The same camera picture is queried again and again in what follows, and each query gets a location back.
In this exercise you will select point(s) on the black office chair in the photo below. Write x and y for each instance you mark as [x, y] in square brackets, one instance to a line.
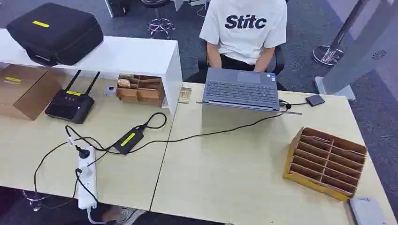
[279, 62]

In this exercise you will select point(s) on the grey sneaker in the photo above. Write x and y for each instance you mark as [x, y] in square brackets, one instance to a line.
[130, 215]

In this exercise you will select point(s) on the white power strip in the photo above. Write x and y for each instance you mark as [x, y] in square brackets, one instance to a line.
[87, 186]

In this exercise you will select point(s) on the person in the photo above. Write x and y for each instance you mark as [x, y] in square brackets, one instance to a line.
[242, 40]

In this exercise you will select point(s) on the grey panel floor stand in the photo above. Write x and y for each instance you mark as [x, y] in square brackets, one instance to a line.
[367, 40]

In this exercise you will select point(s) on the black router with antennas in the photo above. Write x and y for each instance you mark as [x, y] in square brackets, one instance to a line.
[70, 105]

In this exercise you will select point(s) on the brown cardboard box yellow label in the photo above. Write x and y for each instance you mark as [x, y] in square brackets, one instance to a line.
[25, 93]

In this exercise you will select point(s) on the small wooden box of cards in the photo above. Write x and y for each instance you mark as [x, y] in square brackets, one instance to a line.
[146, 93]

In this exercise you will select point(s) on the chrome chair base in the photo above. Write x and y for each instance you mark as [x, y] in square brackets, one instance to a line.
[34, 203]

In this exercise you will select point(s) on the black carrying case yellow label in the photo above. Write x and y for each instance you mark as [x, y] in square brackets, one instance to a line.
[56, 34]

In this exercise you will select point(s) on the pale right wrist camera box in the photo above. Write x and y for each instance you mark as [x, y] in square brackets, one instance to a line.
[368, 212]

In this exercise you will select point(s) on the white desk shelf riser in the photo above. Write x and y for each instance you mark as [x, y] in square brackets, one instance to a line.
[124, 56]

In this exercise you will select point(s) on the small black external drive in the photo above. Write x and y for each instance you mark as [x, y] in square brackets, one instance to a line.
[315, 100]

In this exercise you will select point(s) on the black power adapter yellow label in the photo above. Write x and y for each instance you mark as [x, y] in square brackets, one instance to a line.
[129, 140]

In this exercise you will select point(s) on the stack of cards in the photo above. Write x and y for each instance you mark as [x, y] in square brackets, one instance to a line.
[185, 95]

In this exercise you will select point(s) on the black plug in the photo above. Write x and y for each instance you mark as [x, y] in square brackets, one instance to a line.
[83, 152]

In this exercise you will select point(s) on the wooden divided card box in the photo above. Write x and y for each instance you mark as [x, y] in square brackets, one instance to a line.
[326, 164]

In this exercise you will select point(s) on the chrome stool base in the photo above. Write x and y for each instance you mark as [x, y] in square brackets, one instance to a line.
[160, 24]

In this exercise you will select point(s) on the grey laptop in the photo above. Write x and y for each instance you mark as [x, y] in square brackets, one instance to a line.
[242, 91]

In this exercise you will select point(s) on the round chrome stand with pole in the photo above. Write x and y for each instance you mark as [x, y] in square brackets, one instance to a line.
[328, 55]

